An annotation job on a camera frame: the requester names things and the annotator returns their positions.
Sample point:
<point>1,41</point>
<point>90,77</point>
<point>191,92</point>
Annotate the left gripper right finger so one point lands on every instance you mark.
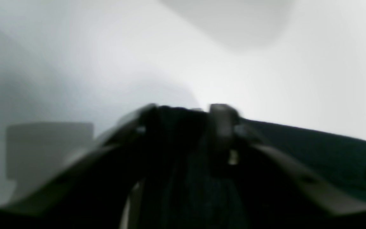
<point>277,191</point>

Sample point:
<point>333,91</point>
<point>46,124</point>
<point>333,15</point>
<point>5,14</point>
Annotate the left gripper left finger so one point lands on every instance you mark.
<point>91,192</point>

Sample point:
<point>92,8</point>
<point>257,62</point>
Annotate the black T-shirt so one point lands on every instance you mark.
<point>181,193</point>

